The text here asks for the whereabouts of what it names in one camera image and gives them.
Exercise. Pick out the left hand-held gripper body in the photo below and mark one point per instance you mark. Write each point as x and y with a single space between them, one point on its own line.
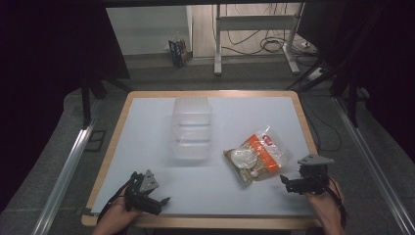
148 182

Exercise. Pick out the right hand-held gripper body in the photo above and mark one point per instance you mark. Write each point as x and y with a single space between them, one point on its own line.
313 173

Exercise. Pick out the person's right hand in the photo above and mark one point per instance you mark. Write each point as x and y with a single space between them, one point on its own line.
324 204

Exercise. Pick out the person's left hand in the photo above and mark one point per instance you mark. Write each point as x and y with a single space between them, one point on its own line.
121 213

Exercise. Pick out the orange clear bread packet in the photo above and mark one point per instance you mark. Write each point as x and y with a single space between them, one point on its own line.
257 156

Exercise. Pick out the black floor hatch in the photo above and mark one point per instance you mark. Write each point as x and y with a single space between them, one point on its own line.
95 141

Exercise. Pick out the clear plastic container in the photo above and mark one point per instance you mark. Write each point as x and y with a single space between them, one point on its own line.
192 128

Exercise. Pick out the black stand leg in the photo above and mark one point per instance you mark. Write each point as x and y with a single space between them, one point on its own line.
86 101
352 98

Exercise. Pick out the white power strip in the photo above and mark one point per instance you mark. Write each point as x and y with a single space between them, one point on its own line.
314 74

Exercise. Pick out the blue carton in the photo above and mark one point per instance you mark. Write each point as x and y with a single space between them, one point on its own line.
178 52

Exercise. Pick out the dark curtain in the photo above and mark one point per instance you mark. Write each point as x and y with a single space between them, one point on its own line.
49 49
385 58

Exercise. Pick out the aluminium rail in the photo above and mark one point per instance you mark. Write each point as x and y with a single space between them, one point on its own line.
372 160
65 176

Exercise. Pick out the white metal stand frame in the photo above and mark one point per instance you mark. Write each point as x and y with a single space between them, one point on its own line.
257 23

